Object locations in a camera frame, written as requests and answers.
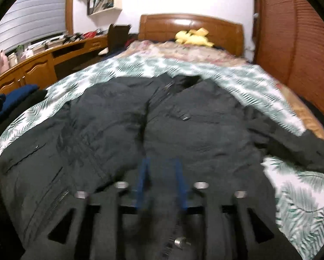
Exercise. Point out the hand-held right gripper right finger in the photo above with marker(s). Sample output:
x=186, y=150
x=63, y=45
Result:
x=180, y=184

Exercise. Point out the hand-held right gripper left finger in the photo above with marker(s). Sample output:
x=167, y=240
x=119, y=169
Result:
x=142, y=178

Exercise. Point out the black jacket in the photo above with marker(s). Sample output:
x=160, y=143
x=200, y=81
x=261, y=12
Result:
x=118, y=130

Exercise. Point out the leaf print blanket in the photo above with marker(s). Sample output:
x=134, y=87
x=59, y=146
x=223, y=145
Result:
x=302, y=203

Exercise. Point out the floral quilt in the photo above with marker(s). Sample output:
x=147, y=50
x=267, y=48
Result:
x=194, y=52

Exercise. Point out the dark chair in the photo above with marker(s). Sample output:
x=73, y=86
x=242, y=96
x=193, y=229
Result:
x=118, y=38

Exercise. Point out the person's dark jacket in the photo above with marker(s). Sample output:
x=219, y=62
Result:
x=2, y=222

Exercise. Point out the yellow plush toy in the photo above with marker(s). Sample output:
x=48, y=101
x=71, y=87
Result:
x=194, y=38

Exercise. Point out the dark blue cloth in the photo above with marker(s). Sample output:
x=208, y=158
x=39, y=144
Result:
x=21, y=93

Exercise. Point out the wooden desk cabinet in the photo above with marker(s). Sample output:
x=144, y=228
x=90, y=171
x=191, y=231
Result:
x=34, y=70

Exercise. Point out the wooden headboard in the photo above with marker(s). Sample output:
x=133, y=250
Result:
x=162, y=27

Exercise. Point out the pile of desk clutter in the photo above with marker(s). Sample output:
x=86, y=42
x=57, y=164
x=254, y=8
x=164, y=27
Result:
x=70, y=38

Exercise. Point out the pink bottle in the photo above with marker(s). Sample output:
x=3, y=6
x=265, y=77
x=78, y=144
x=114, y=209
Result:
x=2, y=62

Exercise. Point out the wooden louvered wardrobe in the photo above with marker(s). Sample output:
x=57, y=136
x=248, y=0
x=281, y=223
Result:
x=294, y=40

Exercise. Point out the grey window blind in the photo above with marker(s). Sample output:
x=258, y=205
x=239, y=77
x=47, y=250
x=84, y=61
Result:
x=29, y=13

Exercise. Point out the wooden window frame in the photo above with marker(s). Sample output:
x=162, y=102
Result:
x=69, y=5

